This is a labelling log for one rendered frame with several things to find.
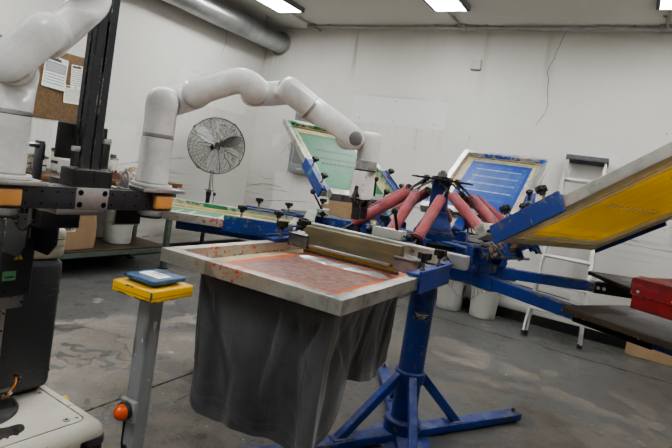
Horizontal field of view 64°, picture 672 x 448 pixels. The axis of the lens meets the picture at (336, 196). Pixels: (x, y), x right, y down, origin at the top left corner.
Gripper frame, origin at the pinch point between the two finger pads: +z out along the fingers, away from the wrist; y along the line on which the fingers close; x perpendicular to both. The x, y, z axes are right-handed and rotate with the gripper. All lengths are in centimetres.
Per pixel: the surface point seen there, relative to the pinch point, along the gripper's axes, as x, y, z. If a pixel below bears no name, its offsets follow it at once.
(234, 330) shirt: -7, 51, 33
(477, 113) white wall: -79, -414, -94
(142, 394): -11, 78, 44
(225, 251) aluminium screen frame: -25.8, 37.4, 16.0
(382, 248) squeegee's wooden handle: 11.5, 2.0, 9.9
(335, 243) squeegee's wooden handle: -6.6, 2.0, 11.7
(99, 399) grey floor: -127, -6, 113
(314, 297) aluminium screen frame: 21, 60, 16
